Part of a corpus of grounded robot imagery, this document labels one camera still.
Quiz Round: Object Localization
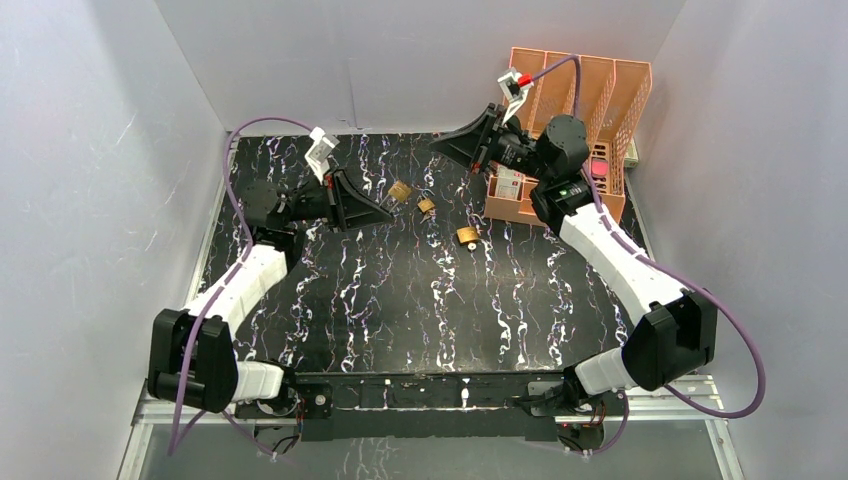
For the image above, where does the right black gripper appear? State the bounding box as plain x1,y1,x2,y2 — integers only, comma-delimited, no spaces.
427,104,551,184

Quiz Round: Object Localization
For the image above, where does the small brass padlock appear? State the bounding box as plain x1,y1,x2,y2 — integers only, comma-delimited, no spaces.
417,198,436,222
385,181,412,209

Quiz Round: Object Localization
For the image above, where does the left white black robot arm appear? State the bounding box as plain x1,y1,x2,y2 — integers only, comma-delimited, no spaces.
147,168,393,416

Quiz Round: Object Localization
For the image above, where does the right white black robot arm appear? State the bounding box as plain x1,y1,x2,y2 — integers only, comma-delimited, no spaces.
430,104,717,414

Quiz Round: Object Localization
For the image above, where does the small white box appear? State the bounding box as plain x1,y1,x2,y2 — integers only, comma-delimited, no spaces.
493,165,525,200

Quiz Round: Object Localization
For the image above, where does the pink object in organizer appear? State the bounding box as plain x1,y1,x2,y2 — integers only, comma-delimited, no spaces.
590,157,609,181

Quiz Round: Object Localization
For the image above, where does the orange plastic file organizer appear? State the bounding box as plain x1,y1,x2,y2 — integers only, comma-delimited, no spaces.
483,47,653,226

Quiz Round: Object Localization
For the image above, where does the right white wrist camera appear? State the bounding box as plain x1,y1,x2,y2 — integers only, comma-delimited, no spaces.
497,67,534,125

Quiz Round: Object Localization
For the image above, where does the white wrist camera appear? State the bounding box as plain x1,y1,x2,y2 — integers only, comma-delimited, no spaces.
497,67,534,125
305,127,339,183

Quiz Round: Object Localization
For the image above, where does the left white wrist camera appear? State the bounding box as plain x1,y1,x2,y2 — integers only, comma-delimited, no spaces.
305,127,339,183

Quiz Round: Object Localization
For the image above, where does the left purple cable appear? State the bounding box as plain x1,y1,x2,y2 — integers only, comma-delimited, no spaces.
166,117,318,458

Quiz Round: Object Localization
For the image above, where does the purple cable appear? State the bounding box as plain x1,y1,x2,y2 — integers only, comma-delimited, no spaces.
166,117,318,458
529,54,767,420

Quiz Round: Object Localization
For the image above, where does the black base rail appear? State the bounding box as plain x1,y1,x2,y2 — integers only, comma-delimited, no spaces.
132,370,723,458

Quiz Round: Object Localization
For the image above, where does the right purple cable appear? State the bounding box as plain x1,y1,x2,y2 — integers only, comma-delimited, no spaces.
529,54,767,420

